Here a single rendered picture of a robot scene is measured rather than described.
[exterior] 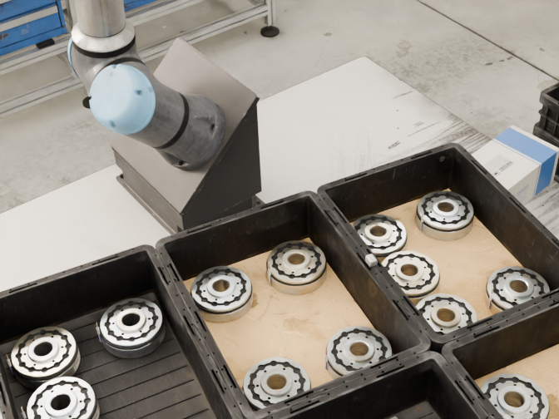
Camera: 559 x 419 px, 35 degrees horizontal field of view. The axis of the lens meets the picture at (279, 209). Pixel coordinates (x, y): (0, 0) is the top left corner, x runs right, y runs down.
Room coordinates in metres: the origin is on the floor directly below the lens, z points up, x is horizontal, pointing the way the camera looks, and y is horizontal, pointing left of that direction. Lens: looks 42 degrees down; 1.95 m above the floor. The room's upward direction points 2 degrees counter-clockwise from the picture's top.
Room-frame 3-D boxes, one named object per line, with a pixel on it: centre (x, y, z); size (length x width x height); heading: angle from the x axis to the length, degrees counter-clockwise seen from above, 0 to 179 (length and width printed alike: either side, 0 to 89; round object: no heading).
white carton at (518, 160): (1.42, -0.48, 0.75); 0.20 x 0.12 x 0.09; 132
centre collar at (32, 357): (0.90, 0.38, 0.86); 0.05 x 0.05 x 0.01
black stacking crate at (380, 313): (0.94, 0.00, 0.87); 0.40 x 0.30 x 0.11; 24
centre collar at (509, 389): (0.77, -0.33, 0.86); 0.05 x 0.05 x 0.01
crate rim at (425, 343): (0.94, 0.00, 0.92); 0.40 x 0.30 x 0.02; 24
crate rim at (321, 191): (1.06, -0.28, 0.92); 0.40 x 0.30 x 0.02; 24
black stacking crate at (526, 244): (1.06, -0.28, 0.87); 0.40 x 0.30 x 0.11; 24
